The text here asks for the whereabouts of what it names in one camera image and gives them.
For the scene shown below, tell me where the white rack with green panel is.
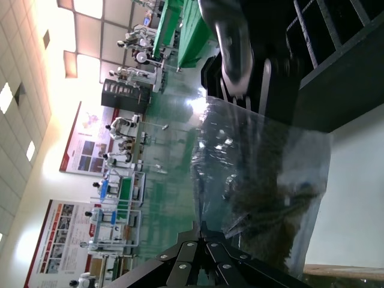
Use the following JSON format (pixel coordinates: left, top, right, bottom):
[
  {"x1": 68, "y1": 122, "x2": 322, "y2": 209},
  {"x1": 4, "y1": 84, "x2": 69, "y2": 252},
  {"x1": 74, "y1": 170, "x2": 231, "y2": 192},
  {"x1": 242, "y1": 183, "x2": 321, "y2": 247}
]
[{"x1": 89, "y1": 167, "x2": 146, "y2": 211}]

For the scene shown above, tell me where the green draped table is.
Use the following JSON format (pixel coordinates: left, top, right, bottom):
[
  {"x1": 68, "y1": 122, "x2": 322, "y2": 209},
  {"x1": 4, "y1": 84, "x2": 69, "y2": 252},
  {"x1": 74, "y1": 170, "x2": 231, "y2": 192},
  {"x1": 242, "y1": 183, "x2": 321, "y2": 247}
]
[
  {"x1": 151, "y1": 0, "x2": 182, "y2": 61},
  {"x1": 176, "y1": 0, "x2": 218, "y2": 70}
]

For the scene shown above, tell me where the wall poster with photo row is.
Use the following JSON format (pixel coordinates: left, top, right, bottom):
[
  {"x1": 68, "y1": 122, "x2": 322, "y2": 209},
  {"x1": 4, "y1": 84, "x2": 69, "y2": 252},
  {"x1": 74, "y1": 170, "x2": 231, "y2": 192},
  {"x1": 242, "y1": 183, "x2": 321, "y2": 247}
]
[{"x1": 23, "y1": 199, "x2": 103, "y2": 288}]

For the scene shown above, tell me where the black equipment cabinet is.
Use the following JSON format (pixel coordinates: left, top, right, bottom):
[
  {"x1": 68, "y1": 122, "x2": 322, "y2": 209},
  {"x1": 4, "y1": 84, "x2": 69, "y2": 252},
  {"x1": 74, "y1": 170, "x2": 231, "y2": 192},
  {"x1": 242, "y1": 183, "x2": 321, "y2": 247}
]
[{"x1": 101, "y1": 78, "x2": 151, "y2": 115}]

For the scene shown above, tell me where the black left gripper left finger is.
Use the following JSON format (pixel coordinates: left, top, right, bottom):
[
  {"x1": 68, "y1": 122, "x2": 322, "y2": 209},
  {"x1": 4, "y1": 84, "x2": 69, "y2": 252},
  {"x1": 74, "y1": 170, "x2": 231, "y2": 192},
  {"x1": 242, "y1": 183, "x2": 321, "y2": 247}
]
[{"x1": 109, "y1": 229, "x2": 208, "y2": 288}]

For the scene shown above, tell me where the large ceiling light panel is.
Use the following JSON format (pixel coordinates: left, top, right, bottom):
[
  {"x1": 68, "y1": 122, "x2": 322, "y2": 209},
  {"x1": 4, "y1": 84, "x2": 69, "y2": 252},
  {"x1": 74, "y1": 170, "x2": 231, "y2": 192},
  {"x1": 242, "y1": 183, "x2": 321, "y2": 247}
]
[
  {"x1": 73, "y1": 0, "x2": 104, "y2": 19},
  {"x1": 76, "y1": 55, "x2": 102, "y2": 82}
]

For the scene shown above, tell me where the wall poster with dark photos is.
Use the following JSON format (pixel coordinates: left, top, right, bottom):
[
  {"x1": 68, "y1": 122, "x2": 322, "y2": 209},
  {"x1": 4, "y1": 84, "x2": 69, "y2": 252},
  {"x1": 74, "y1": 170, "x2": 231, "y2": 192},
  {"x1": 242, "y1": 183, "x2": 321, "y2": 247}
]
[{"x1": 58, "y1": 101, "x2": 142, "y2": 175}]

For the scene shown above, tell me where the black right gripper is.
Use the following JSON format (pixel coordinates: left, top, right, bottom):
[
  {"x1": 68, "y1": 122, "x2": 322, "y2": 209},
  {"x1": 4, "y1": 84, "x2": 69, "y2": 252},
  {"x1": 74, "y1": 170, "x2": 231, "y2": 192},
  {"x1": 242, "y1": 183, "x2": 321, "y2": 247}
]
[{"x1": 197, "y1": 0, "x2": 273, "y2": 116}]

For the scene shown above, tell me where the white rack with blue tray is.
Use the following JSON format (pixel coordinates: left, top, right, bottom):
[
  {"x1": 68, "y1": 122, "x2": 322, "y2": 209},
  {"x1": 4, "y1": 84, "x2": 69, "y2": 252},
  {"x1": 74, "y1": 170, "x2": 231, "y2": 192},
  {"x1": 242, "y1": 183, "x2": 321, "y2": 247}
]
[{"x1": 89, "y1": 207, "x2": 142, "y2": 256}]

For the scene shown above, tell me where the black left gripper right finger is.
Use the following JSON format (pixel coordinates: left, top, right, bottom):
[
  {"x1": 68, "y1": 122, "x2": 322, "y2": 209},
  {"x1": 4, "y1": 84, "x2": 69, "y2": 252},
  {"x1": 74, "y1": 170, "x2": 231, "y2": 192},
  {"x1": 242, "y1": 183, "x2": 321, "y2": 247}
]
[{"x1": 201, "y1": 221, "x2": 308, "y2": 288}]

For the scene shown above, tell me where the long white table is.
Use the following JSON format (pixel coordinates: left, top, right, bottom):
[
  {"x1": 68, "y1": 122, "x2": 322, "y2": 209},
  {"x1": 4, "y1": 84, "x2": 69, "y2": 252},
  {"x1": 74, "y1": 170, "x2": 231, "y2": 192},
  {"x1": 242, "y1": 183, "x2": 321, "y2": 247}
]
[{"x1": 131, "y1": 119, "x2": 170, "y2": 176}]

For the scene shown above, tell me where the black slotted plastic container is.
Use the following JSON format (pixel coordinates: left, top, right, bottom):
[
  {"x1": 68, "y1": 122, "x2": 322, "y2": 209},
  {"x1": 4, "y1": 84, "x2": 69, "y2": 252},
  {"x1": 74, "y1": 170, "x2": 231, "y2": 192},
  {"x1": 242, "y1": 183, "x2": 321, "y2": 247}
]
[{"x1": 199, "y1": 0, "x2": 384, "y2": 133}]

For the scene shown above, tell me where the silver anti-static bag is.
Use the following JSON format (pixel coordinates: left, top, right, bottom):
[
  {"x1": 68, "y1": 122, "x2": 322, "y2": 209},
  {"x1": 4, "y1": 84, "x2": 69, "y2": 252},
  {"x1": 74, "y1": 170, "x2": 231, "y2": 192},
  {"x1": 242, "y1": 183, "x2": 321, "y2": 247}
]
[{"x1": 190, "y1": 95, "x2": 334, "y2": 278}]

